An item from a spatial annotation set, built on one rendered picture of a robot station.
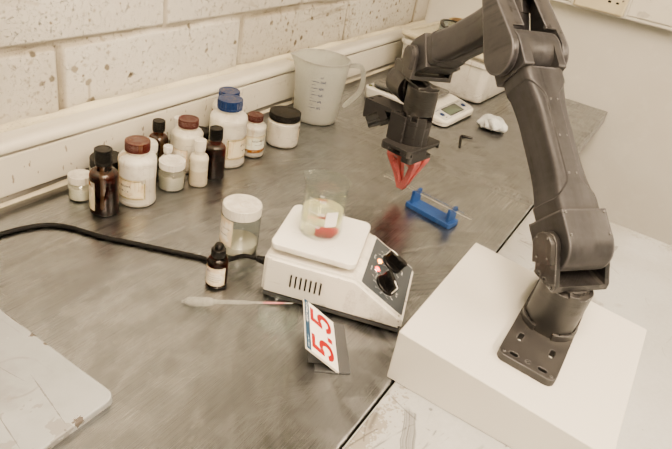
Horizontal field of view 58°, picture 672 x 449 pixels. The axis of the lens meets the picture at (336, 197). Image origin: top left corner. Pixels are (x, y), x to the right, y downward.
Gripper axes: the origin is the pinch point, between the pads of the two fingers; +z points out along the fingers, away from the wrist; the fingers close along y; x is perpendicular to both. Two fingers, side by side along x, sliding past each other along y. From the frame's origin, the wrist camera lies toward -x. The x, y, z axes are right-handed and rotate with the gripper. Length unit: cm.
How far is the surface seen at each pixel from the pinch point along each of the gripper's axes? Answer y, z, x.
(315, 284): 38.0, -1.4, 13.2
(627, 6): -102, -29, -1
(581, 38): -106, -16, -12
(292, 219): 34.2, -5.7, 4.2
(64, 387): 69, 2, 7
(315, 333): 43.4, 0.3, 18.8
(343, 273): 35.7, -3.7, 15.8
